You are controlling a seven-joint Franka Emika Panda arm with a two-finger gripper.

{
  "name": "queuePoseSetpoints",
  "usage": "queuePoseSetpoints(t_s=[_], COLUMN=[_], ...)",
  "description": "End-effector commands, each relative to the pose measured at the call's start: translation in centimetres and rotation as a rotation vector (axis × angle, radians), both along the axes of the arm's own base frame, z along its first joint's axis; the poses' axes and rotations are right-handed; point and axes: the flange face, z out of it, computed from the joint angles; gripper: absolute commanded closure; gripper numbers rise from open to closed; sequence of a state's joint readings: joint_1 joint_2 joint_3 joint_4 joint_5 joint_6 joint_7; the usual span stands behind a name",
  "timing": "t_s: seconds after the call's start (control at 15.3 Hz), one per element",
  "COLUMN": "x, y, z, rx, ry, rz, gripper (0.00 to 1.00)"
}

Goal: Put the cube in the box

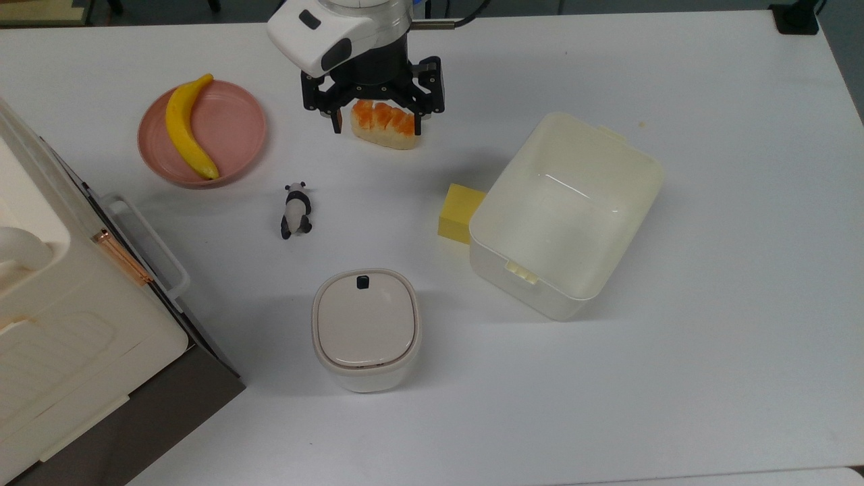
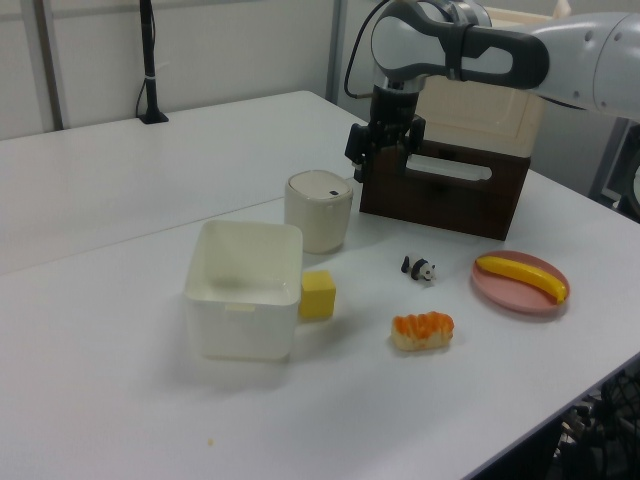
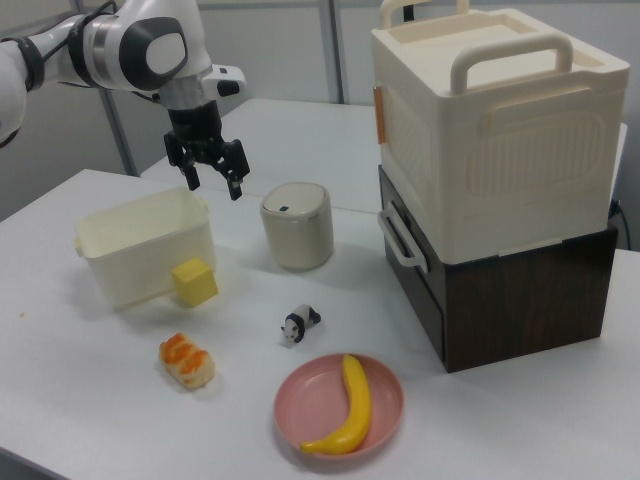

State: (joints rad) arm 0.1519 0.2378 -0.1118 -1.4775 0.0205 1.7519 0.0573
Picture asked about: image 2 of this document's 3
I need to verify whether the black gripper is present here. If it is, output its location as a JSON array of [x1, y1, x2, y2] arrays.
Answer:
[[345, 84, 428, 184]]

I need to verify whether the yellow cube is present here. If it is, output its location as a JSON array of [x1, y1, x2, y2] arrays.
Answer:
[[298, 270, 337, 320]]

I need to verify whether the dark brown wooden drawer box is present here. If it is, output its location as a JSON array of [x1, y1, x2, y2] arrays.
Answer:
[[358, 139, 532, 242]]

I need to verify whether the white square plastic box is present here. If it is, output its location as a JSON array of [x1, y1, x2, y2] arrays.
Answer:
[[182, 219, 305, 362]]

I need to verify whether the cream cylindrical cup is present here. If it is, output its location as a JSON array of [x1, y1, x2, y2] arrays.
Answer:
[[284, 170, 354, 256]]

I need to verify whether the small panda toy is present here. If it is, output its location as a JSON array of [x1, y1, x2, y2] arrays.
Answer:
[[399, 254, 439, 288]]

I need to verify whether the toy bread with orange topping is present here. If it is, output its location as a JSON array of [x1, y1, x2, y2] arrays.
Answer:
[[389, 310, 456, 352]]

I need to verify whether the yellow toy banana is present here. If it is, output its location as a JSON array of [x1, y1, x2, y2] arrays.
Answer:
[[474, 255, 570, 305]]

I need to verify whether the pink plate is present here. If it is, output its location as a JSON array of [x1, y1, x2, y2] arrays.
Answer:
[[470, 250, 571, 315]]

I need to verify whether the light wooden crate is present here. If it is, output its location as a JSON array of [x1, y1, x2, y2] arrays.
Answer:
[[489, 0, 572, 29]]

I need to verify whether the black pole stand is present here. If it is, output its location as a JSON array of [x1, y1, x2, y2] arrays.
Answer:
[[137, 0, 170, 125]]

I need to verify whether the black mesh chair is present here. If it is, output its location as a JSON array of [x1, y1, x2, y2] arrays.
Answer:
[[548, 349, 640, 480]]

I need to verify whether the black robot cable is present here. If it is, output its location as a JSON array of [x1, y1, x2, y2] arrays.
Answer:
[[342, 0, 391, 100]]

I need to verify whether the grey equipment frame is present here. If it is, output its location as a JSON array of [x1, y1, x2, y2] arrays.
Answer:
[[588, 117, 640, 224]]

